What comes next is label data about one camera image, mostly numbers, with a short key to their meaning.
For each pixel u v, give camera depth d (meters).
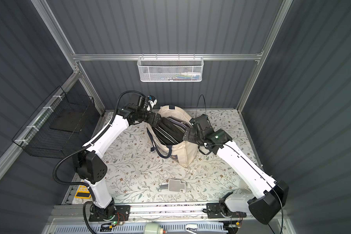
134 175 0.87
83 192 0.80
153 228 0.63
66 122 0.75
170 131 0.88
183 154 0.80
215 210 0.73
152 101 0.76
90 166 0.46
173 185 0.79
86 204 0.66
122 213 0.72
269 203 0.37
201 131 0.54
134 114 0.64
